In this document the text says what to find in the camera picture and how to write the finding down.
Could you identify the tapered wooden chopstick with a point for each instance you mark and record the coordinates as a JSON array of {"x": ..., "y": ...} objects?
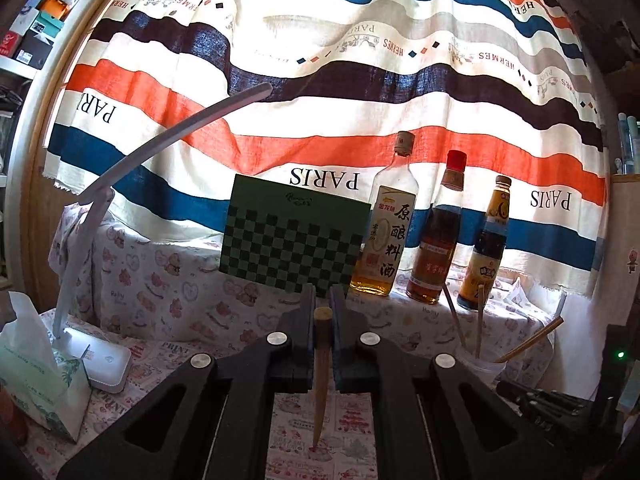
[
  {"x": 320, "y": 385},
  {"x": 530, "y": 340},
  {"x": 454, "y": 317},
  {"x": 480, "y": 320}
]

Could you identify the cartoon wall sticker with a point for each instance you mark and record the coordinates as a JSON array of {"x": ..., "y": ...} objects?
[{"x": 634, "y": 260}]

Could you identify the cooking wine bottle white label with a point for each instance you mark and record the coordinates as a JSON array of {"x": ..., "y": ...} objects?
[{"x": 385, "y": 240}]

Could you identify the green tissue pack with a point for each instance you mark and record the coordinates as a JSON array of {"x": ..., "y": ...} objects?
[{"x": 30, "y": 375}]

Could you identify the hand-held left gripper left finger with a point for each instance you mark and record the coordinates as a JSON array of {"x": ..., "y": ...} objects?
[{"x": 302, "y": 340}]

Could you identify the dark oyster sauce bottle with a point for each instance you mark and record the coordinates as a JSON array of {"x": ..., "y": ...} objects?
[{"x": 487, "y": 260}]

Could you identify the white desk lamp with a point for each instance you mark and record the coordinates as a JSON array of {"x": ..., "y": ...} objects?
[{"x": 100, "y": 360}]

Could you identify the green checkered box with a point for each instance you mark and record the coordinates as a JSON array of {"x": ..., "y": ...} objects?
[{"x": 295, "y": 240}]

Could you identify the shelf with assorted boxes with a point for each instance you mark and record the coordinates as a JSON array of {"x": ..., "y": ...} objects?
[{"x": 35, "y": 35}]

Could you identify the red-capped vinegar bottle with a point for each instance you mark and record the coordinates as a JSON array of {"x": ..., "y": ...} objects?
[{"x": 435, "y": 250}]

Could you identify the striped printed curtain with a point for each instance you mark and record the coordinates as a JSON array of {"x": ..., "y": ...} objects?
[{"x": 320, "y": 60}]

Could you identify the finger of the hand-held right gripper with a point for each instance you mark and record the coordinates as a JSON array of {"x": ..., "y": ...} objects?
[
  {"x": 540, "y": 391},
  {"x": 550, "y": 412}
]

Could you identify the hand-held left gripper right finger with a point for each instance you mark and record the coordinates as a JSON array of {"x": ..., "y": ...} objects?
[{"x": 345, "y": 350}]

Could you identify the clear plastic cup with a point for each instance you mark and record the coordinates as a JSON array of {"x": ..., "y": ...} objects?
[{"x": 482, "y": 370}]

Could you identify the red print table cloth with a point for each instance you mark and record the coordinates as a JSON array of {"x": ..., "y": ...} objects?
[{"x": 350, "y": 435}]

